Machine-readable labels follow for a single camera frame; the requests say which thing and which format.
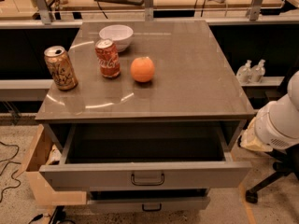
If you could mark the black office chair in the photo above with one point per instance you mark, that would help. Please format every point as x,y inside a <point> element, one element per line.
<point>286,163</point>

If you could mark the cardboard box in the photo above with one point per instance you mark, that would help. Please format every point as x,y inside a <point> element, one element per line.
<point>37,154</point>

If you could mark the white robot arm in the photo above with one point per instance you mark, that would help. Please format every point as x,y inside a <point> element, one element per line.
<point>277,123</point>

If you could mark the right clear sanitizer bottle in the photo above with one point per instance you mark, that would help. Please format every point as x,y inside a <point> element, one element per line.
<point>257,72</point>

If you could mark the white ceramic bowl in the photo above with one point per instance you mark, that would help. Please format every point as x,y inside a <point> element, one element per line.
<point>121,35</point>

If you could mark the red cola can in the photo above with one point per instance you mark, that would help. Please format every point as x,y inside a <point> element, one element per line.
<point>108,58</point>

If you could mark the gold LaCroix can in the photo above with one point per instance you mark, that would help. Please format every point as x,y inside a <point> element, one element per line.
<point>61,68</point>

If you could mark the grey bottom drawer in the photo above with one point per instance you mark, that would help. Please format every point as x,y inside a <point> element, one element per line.
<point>148,200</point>

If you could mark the grey drawer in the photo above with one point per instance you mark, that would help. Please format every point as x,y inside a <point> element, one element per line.
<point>148,200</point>
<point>151,156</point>

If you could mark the crumpled paper in box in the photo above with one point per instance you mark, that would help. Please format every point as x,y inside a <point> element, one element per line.
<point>54,156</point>

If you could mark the grey top drawer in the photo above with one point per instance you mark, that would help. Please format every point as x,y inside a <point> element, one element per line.
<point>151,156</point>

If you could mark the grey drawer cabinet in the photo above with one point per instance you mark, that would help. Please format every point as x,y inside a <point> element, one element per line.
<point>192,81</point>

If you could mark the orange fruit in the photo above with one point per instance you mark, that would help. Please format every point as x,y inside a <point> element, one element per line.
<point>142,69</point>

